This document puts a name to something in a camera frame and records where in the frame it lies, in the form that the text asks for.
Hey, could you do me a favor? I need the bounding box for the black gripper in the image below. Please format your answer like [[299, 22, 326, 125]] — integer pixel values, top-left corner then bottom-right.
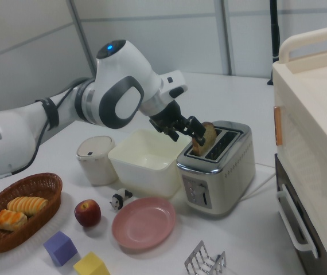
[[148, 99, 208, 147]]

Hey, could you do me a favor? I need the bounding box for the brown bread slice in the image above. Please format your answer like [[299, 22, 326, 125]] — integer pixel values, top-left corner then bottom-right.
[[192, 121, 218, 157]]

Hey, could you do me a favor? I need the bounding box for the pink plate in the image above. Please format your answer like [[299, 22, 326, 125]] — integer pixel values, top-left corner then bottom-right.
[[111, 196, 177, 249]]

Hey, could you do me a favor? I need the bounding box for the long striped bread roll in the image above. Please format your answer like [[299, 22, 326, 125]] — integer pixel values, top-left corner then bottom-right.
[[7, 196, 49, 217]]

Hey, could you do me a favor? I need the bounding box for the short orange-glazed bread roll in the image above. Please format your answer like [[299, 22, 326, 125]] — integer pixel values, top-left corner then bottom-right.
[[0, 209, 28, 232]]

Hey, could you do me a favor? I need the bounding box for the cream rectangular plastic container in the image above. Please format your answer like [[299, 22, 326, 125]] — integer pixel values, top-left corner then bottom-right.
[[107, 128, 192, 200]]

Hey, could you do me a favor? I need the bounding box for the chrome and cream toaster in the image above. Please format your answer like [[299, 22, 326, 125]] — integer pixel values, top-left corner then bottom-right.
[[176, 120, 256, 220]]

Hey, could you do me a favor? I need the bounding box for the small panda figurine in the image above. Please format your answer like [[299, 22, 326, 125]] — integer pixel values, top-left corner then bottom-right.
[[108, 188, 138, 213]]

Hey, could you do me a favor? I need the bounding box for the cream lidded canister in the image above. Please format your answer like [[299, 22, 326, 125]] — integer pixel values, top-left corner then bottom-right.
[[76, 135, 118, 186]]

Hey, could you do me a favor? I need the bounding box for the metal toast rack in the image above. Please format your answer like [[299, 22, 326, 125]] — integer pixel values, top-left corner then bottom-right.
[[184, 239, 227, 275]]

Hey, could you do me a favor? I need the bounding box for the cream and brown countertop oven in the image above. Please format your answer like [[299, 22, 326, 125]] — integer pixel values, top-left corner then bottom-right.
[[271, 25, 327, 275]]

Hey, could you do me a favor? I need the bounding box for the red apple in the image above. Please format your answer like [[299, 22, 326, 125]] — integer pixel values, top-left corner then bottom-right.
[[74, 199, 102, 228]]

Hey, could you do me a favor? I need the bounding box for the black stand pole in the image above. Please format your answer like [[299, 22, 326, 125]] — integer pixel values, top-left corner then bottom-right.
[[267, 0, 281, 86]]

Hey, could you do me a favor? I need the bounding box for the yellow foam cube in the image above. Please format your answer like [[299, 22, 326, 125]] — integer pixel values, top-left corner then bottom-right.
[[73, 251, 110, 275]]

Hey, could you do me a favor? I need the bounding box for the purple foam cube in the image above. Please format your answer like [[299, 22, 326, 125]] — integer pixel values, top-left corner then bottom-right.
[[42, 230, 79, 268]]

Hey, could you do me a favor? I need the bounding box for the brown wicker basket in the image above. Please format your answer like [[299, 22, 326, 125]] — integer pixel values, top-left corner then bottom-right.
[[0, 172, 63, 254]]

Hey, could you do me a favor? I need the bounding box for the white toaster power cord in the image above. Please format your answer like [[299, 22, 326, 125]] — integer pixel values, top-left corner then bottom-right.
[[239, 171, 276, 203]]

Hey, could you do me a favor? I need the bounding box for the white oven door handle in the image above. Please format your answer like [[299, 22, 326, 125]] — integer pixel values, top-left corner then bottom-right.
[[276, 183, 320, 260]]

